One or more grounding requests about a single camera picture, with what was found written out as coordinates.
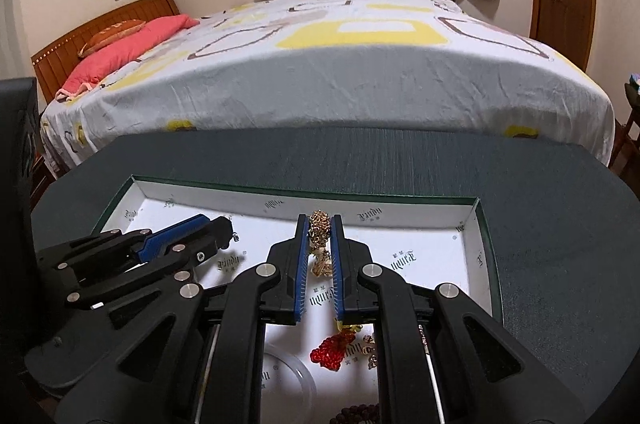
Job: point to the red tassel gold charm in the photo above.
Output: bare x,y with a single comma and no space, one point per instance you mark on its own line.
338,347

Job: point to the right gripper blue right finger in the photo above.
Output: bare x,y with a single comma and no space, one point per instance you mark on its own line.
336,235

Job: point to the dark green table cloth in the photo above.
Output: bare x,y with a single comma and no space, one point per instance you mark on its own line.
565,229

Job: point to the pearl flower rhinestone brooch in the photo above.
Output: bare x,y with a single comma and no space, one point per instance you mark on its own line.
369,350

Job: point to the pink pillow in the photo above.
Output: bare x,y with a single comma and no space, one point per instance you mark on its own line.
95,67

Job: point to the bed with patterned sheet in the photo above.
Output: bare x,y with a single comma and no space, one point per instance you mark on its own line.
420,64

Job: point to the white jade bangle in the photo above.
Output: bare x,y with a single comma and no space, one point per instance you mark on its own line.
288,389

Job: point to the green jewelry tray box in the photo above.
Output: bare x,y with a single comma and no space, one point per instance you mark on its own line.
426,240

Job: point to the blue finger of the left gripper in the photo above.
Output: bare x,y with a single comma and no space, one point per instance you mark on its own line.
203,243
155,244

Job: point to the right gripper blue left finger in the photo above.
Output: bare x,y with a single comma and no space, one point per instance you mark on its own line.
301,267

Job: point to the orange brown pillow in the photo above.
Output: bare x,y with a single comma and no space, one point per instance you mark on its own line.
110,35

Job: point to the wooden chair with clothes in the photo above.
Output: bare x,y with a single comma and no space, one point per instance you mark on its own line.
625,156

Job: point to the wooden headboard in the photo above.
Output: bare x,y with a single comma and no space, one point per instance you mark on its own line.
54,63

